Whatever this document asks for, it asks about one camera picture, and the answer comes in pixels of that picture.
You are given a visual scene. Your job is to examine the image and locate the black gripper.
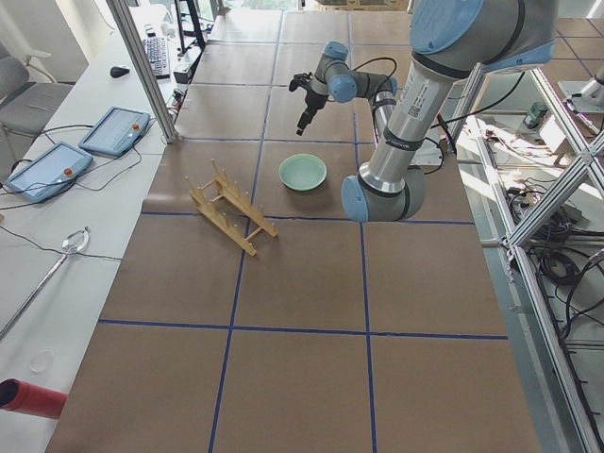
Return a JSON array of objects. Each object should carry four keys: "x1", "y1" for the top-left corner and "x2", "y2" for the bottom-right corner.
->
[{"x1": 296, "y1": 87, "x2": 328, "y2": 136}]

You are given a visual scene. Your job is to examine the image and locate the light green plate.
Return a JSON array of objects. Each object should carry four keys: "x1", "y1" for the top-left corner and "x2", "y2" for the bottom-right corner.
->
[{"x1": 278, "y1": 154, "x2": 327, "y2": 192}]

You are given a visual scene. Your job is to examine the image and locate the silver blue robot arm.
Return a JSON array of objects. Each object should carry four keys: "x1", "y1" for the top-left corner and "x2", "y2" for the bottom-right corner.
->
[{"x1": 289, "y1": 1, "x2": 559, "y2": 223}]

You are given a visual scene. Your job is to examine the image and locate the wooden dish rack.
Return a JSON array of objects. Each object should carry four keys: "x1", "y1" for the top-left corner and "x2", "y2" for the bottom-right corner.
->
[{"x1": 184, "y1": 159, "x2": 278, "y2": 256}]

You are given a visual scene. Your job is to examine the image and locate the black keyboard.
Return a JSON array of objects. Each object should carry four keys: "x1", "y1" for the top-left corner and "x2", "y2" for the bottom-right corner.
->
[{"x1": 142, "y1": 36, "x2": 170, "y2": 79}]

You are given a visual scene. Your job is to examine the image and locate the far blue teach pendant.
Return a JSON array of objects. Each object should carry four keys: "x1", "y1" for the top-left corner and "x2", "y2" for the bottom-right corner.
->
[{"x1": 78, "y1": 107, "x2": 151, "y2": 157}]

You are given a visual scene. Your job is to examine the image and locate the blue teach pendant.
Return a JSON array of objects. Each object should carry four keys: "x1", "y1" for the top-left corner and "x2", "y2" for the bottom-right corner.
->
[
  {"x1": 5, "y1": 142, "x2": 93, "y2": 202},
  {"x1": 78, "y1": 107, "x2": 151, "y2": 157}
]

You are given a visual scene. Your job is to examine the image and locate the black computer mouse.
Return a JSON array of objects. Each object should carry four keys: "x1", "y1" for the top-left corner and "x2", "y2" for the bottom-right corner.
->
[{"x1": 109, "y1": 66, "x2": 130, "y2": 79}]

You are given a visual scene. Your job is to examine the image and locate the green box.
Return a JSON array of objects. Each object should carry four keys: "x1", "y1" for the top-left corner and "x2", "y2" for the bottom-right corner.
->
[{"x1": 523, "y1": 102, "x2": 549, "y2": 130}]

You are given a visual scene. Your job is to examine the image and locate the near blue teach pendant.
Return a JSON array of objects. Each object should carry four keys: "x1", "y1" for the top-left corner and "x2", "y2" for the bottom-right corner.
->
[{"x1": 5, "y1": 142, "x2": 93, "y2": 202}]

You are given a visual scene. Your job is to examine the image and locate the grey office chair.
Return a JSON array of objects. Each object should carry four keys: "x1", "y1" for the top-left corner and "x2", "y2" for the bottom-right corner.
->
[{"x1": 1, "y1": 44, "x2": 73, "y2": 136}]

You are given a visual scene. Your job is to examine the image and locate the red tube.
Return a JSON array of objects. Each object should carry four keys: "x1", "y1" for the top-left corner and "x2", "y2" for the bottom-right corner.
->
[{"x1": 1, "y1": 378, "x2": 68, "y2": 419}]

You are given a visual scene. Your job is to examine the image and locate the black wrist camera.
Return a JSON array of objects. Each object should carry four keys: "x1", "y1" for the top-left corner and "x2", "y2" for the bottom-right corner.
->
[{"x1": 288, "y1": 72, "x2": 312, "y2": 92}]

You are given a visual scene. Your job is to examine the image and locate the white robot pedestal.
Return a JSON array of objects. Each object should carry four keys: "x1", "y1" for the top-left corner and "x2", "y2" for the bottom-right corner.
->
[{"x1": 411, "y1": 129, "x2": 443, "y2": 166}]

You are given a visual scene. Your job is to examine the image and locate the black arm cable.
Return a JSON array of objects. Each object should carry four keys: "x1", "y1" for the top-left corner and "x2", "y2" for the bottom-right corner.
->
[{"x1": 351, "y1": 56, "x2": 529, "y2": 176}]

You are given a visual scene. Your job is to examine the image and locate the aluminium frame post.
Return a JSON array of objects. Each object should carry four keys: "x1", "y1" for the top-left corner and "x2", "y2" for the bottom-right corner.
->
[{"x1": 107, "y1": 0, "x2": 179, "y2": 143}]

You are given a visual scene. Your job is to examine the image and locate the clear tape ring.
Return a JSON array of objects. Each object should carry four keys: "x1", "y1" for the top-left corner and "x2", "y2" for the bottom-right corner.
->
[{"x1": 30, "y1": 349, "x2": 55, "y2": 373}]

